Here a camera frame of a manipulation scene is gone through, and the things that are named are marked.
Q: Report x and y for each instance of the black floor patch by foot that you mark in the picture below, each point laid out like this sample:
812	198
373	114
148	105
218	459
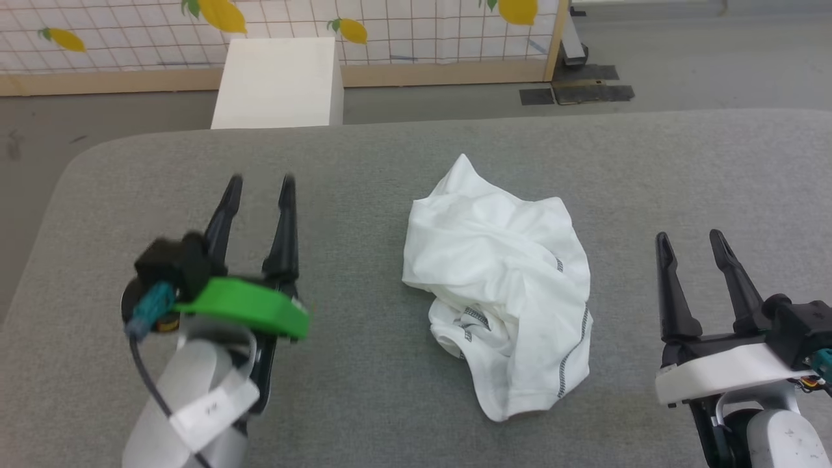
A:
585	73

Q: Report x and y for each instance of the small black floor patch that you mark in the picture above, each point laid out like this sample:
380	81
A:
537	96

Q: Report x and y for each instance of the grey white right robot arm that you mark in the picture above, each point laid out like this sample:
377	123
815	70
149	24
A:
780	435

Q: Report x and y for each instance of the long black floor patch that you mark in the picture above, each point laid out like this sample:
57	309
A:
593	93

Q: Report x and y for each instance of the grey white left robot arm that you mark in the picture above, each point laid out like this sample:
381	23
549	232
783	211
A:
188	383

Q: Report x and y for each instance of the white garment with grey stitching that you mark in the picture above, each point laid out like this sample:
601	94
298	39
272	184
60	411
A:
500	279

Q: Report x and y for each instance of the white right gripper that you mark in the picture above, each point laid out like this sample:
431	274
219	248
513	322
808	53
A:
721	374

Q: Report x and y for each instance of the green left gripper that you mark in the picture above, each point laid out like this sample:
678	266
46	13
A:
247	305

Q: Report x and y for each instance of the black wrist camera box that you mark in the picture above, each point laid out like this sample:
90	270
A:
175	260
803	325

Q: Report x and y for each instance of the teal camera connector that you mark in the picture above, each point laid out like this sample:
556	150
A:
151	309
822	364

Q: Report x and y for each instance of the white rectangular box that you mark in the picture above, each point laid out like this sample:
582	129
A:
279	78

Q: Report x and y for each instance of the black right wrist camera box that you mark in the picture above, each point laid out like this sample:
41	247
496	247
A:
803	325

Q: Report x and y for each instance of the teal right camera connector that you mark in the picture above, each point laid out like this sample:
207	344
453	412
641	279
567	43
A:
822	364

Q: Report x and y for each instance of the grey metal screen foot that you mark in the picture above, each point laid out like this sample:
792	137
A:
573	45

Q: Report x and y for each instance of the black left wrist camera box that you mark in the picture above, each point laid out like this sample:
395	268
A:
175	260

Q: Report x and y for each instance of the grey fabric sofa surface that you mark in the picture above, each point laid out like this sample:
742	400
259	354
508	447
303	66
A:
364	364

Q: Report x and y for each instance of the teal left camera connector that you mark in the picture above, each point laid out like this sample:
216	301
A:
151	309

